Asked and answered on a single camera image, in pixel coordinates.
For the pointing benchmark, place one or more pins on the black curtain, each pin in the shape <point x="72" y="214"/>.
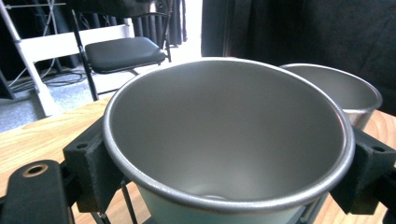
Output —
<point x="295" y="31"/>

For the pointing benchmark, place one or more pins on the grey metal cup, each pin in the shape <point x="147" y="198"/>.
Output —
<point x="342" y="90"/>

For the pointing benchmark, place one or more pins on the black folding chair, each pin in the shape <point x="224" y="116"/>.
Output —
<point x="123" y="54"/>

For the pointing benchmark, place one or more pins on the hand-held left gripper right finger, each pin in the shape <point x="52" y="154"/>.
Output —
<point x="367" y="174"/>

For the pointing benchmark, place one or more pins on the teal metal cup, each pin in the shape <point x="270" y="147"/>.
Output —
<point x="224" y="130"/>

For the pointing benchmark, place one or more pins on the white desk frame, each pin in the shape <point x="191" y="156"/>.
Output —
<point x="46" y="46"/>

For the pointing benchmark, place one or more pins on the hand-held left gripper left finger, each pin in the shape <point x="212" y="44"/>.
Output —
<point x="93" y="168"/>

